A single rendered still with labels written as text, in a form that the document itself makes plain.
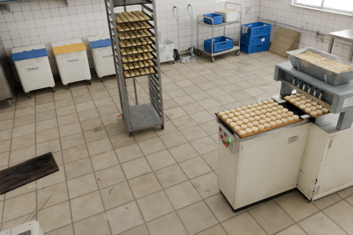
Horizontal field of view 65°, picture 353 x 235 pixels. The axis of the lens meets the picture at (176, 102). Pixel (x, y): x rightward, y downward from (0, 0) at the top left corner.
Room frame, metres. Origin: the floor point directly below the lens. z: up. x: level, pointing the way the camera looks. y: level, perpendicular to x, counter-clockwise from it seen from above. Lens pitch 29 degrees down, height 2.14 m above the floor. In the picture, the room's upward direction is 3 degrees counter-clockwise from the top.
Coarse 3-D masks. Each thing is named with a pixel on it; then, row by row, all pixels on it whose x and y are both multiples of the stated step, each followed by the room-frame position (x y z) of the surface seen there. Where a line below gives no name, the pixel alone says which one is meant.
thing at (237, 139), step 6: (306, 114) 1.97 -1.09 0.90; (306, 120) 1.93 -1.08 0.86; (312, 120) 1.95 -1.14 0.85; (282, 126) 1.85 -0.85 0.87; (288, 126) 1.87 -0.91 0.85; (264, 132) 1.79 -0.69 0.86; (270, 132) 1.81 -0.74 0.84; (234, 138) 1.73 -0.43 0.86; (240, 138) 1.72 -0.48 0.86; (246, 138) 1.74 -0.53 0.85
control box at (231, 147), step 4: (220, 124) 1.97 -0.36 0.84; (224, 128) 1.91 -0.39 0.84; (220, 132) 1.93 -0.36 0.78; (224, 132) 1.87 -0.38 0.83; (228, 132) 1.85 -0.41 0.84; (220, 136) 1.93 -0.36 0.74; (224, 136) 1.87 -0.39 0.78; (228, 136) 1.81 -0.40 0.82; (232, 136) 1.79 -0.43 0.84; (224, 140) 1.86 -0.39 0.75; (228, 140) 1.81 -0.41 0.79; (232, 140) 1.75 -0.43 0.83; (224, 144) 1.86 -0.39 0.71; (232, 144) 1.75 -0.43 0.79; (228, 148) 1.80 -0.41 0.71; (232, 148) 1.75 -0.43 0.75; (232, 152) 1.75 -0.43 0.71
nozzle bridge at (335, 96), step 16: (288, 64) 2.42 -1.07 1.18; (288, 80) 2.34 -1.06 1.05; (304, 80) 2.08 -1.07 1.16; (320, 80) 2.03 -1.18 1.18; (352, 80) 2.00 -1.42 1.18; (336, 96) 1.78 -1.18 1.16; (352, 96) 1.80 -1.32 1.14; (336, 112) 1.76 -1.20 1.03; (352, 112) 1.82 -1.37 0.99; (336, 128) 1.82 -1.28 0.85
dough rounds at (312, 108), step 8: (288, 96) 2.26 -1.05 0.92; (296, 96) 2.27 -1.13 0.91; (304, 96) 2.29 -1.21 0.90; (296, 104) 2.12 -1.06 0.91; (304, 104) 2.13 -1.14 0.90; (312, 104) 2.10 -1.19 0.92; (320, 104) 2.09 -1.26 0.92; (312, 112) 1.96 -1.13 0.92; (320, 112) 1.95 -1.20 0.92; (328, 112) 1.98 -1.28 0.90
